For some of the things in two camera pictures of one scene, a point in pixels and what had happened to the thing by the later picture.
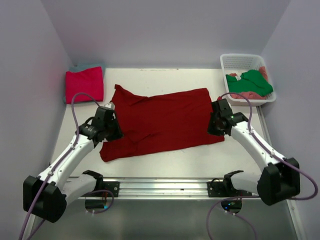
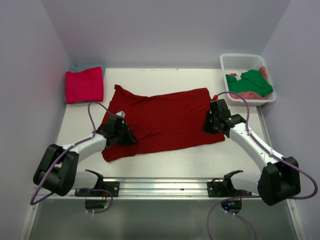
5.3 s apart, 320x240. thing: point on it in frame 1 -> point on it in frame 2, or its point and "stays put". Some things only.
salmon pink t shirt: x=250 y=95 stays put
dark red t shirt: x=166 y=121 stays put
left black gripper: x=118 y=134 -> x=130 y=138
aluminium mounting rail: x=166 y=189 stays put
